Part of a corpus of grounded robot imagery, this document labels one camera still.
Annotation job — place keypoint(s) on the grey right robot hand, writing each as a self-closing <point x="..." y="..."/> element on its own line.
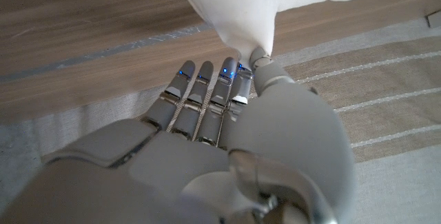
<point x="172" y="169"/>

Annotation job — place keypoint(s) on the cream cheesecloth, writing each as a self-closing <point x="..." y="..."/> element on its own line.
<point x="241" y="7"/>

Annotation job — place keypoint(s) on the striped beige backdrop cloth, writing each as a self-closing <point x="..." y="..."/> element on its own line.
<point x="396" y="113"/>

